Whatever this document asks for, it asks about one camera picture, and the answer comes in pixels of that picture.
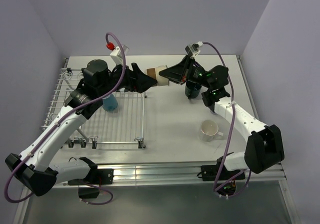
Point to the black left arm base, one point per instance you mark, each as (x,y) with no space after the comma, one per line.
(90,188)

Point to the blue floral mug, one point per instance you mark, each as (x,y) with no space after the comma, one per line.
(109,103)

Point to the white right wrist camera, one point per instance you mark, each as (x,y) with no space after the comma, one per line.
(193,49)

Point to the white ceramic mug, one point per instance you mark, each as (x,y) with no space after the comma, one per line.
(209,130)

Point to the cream tumbler with brown band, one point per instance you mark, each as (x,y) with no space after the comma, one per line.
(155,74)

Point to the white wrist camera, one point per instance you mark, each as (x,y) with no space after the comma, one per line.
(193,49)
(115,54)

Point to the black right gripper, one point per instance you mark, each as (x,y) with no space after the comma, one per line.
(178,73)

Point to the white wire dish rack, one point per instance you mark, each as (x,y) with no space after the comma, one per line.
(122,128)

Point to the dark green mug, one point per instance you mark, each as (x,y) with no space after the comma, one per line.
(192,90)

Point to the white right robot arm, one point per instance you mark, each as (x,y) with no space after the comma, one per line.
(264,146)

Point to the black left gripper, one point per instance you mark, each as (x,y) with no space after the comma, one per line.
(137,81)

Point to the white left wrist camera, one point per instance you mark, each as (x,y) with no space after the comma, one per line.
(115,54)

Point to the aluminium rail frame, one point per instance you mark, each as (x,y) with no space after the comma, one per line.
(174,152)

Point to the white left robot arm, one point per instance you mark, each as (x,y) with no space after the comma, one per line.
(33,166)

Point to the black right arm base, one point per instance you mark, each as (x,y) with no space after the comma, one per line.
(209,173)

